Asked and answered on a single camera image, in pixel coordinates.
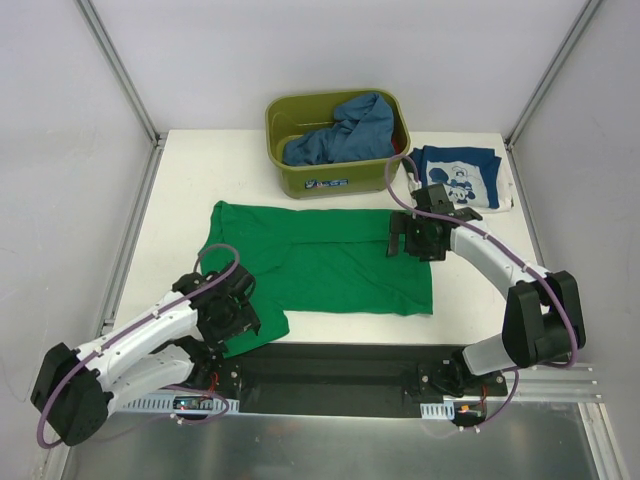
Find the aluminium frame post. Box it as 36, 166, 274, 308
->
505, 0, 605, 151
74, 0, 169, 146

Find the blue t shirt in bin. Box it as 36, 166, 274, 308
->
283, 92, 395, 167

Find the right white cable duct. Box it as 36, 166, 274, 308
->
420, 400, 455, 421

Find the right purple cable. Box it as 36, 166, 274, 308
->
386, 154, 581, 431

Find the right aluminium frame post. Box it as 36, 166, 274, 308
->
505, 0, 605, 151

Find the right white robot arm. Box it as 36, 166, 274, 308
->
387, 185, 586, 397

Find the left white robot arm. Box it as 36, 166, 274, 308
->
30, 263, 261, 449

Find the folded white t shirt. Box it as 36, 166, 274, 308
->
402, 149, 516, 215

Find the white cable duct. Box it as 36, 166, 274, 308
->
117, 392, 240, 416
420, 400, 455, 421

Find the left white cable duct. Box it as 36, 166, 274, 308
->
117, 392, 240, 416

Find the green t shirt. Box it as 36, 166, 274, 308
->
201, 201, 434, 357

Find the folded navy printed t shirt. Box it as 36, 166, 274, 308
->
408, 144, 503, 210

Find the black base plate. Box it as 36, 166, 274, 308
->
164, 340, 517, 420

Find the left aluminium frame post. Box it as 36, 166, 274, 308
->
74, 0, 169, 146

